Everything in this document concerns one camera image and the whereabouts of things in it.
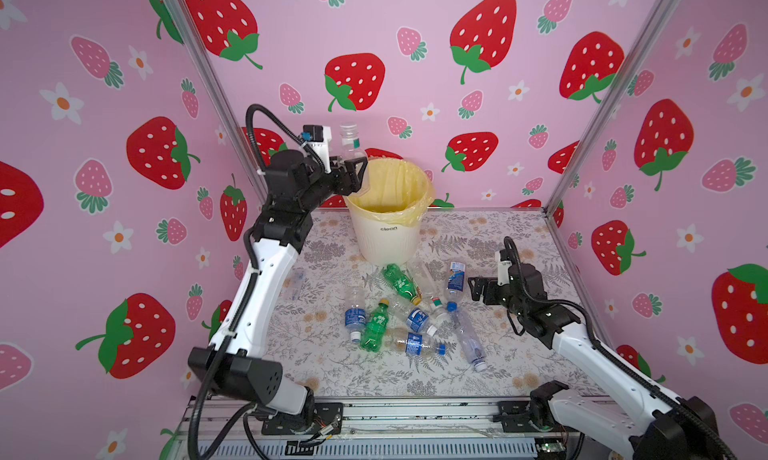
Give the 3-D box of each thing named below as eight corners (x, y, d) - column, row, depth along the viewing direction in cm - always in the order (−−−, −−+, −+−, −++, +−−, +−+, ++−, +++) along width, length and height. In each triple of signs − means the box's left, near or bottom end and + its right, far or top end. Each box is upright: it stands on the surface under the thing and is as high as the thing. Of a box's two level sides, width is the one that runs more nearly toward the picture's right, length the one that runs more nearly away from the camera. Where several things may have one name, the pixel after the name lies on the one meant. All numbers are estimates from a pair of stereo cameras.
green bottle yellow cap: (360, 350, 87) (359, 343, 83) (373, 305, 97) (372, 296, 92) (381, 354, 86) (380, 347, 82) (392, 308, 96) (392, 300, 91)
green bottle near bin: (410, 309, 94) (410, 302, 91) (382, 274, 103) (382, 267, 99) (423, 300, 96) (424, 293, 93) (395, 267, 105) (395, 259, 101)
